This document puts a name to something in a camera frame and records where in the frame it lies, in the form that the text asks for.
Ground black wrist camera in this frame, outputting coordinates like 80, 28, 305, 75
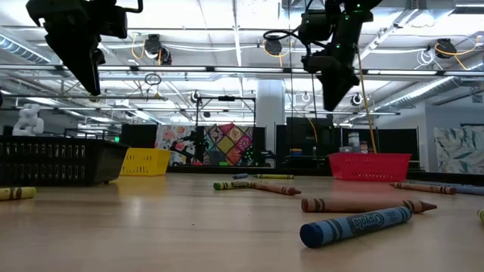
298, 11, 334, 42
100, 5, 129, 39

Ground stacked storage containers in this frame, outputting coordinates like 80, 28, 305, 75
347, 131, 370, 154

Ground long ceiling light strip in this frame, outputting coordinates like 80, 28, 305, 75
0, 63, 484, 76

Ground white robot figure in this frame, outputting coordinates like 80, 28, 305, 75
11, 104, 45, 137

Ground black plastic basket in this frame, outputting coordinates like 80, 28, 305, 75
0, 134, 129, 187

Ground yellow cable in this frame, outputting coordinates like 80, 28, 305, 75
354, 43, 379, 154

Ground yellow plastic basket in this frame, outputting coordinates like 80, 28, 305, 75
119, 147, 172, 177

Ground white square pillar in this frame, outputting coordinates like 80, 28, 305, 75
256, 79, 287, 156

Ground brown wax crayon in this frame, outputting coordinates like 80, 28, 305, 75
251, 181, 303, 196
389, 181, 458, 196
300, 197, 439, 214

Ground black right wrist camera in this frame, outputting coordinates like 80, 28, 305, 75
298, 11, 334, 42

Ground black background rig frame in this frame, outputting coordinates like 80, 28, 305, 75
194, 95, 257, 167

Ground floral print cloth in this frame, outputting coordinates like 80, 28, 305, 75
155, 125, 200, 166

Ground black monitor panel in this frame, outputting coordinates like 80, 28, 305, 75
119, 123, 158, 149

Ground hanging black cable ring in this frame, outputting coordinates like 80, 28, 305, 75
144, 72, 163, 87

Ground black partition panel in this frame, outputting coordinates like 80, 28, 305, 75
275, 116, 341, 169
341, 127, 420, 162

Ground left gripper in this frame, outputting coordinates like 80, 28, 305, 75
25, 0, 114, 96

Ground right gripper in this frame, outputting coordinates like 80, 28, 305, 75
302, 11, 374, 112

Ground grey ceiling duct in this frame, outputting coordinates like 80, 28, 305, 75
372, 52, 484, 113
0, 33, 52, 65

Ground leaf print cloth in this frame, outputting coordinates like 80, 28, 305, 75
433, 125, 484, 175

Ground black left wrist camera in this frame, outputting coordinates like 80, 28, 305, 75
100, 5, 129, 39

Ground red plastic basket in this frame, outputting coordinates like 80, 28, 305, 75
327, 152, 413, 183

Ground colourful patchwork quilt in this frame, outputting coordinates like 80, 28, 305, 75
203, 122, 255, 167

